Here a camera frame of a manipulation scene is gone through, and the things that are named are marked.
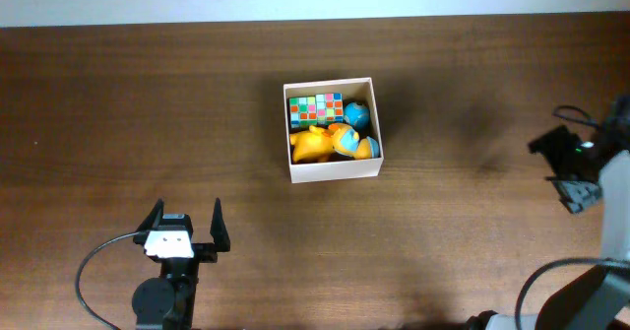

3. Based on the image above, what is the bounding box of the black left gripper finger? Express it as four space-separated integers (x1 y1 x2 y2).
136 199 164 232
210 198 230 252

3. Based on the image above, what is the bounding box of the yellow dog toy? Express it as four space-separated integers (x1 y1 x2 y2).
289 123 339 164

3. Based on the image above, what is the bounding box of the Rubik's cube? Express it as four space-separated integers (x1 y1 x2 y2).
287 96 318 129
315 93 344 125

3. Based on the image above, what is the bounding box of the orange blue duck toy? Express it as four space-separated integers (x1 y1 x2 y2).
328 123 380 160

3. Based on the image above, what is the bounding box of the blue ball toy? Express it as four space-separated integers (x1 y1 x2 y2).
344 101 370 130

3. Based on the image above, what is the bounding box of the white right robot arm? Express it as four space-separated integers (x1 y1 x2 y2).
463 96 629 329

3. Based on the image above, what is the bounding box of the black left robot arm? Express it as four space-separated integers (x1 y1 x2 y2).
132 199 230 330

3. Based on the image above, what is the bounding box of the pink cardboard box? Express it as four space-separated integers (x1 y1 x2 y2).
283 77 384 183

